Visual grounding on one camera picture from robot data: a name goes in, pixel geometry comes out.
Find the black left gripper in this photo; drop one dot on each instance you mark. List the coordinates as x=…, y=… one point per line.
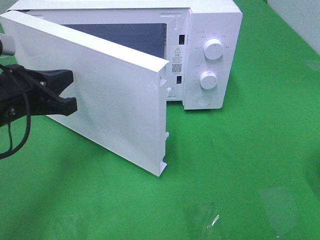
x=34, y=92

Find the white microwave door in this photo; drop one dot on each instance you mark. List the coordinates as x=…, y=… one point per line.
x=120, y=92

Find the round door release button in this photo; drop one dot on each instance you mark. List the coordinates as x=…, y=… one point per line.
x=204, y=100

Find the white microwave oven body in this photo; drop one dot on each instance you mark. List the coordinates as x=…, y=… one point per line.
x=173, y=30

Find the clear tape patch centre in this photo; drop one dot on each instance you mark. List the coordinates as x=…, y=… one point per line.
x=203, y=221

